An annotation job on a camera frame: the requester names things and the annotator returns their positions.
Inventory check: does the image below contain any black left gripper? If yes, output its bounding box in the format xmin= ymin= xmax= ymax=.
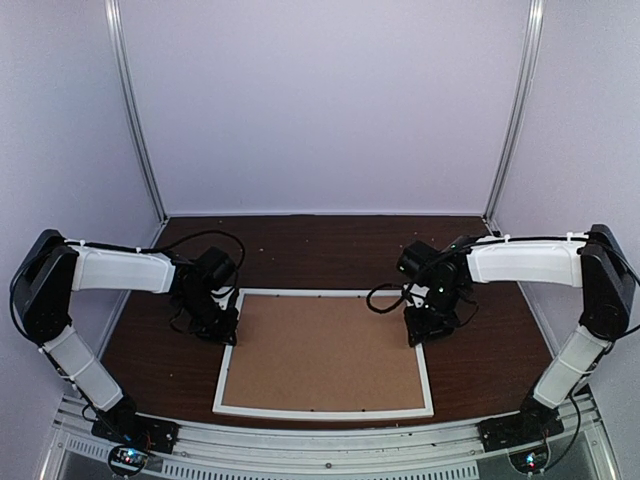
xmin=177 ymin=289 xmax=239 ymax=346

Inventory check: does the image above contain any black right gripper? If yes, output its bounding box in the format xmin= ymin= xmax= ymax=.
xmin=404 ymin=282 xmax=465 ymax=347

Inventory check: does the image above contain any brown backing board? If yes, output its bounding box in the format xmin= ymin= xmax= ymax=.
xmin=222 ymin=293 xmax=426 ymax=412

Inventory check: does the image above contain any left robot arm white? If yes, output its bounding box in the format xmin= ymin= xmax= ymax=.
xmin=10 ymin=229 xmax=244 ymax=444

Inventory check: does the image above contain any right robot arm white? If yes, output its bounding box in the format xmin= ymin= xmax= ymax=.
xmin=396 ymin=224 xmax=639 ymax=442

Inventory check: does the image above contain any left controller board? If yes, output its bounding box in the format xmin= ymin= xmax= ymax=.
xmin=107 ymin=445 xmax=151 ymax=477

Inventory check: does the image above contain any controller board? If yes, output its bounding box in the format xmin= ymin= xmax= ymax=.
xmin=508 ymin=445 xmax=550 ymax=476
xmin=107 ymin=445 xmax=151 ymax=477

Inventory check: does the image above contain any right controller board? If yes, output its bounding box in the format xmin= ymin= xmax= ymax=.
xmin=508 ymin=445 xmax=550 ymax=476

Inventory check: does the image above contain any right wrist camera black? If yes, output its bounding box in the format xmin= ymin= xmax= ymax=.
xmin=396 ymin=241 xmax=440 ymax=279

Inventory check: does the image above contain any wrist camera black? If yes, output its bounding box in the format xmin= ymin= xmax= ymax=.
xmin=194 ymin=247 xmax=237 ymax=290
xmin=396 ymin=241 xmax=440 ymax=279

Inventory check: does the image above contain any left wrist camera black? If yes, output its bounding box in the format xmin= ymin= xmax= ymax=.
xmin=194 ymin=247 xmax=237 ymax=290

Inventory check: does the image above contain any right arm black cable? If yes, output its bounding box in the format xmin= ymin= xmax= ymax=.
xmin=366 ymin=283 xmax=409 ymax=316

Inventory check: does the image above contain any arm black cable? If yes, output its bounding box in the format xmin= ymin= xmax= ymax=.
xmin=366 ymin=283 xmax=409 ymax=316
xmin=149 ymin=229 xmax=247 ymax=281

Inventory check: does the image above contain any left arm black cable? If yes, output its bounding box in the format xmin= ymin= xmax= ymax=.
xmin=149 ymin=229 xmax=247 ymax=281

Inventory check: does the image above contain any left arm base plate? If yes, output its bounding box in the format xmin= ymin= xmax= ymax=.
xmin=89 ymin=394 xmax=179 ymax=454

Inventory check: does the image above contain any aluminium front rail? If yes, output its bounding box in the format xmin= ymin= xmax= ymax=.
xmin=37 ymin=389 xmax=609 ymax=480

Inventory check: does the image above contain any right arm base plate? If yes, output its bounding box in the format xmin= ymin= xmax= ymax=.
xmin=478 ymin=397 xmax=564 ymax=452

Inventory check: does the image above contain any aluminium corner post right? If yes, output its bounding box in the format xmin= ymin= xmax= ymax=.
xmin=483 ymin=0 xmax=545 ymax=231

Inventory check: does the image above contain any aluminium corner post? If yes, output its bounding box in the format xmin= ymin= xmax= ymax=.
xmin=104 ymin=0 xmax=168 ymax=223
xmin=483 ymin=0 xmax=545 ymax=231

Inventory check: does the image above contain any aluminium corner post left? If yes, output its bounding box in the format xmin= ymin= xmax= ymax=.
xmin=104 ymin=0 xmax=168 ymax=223

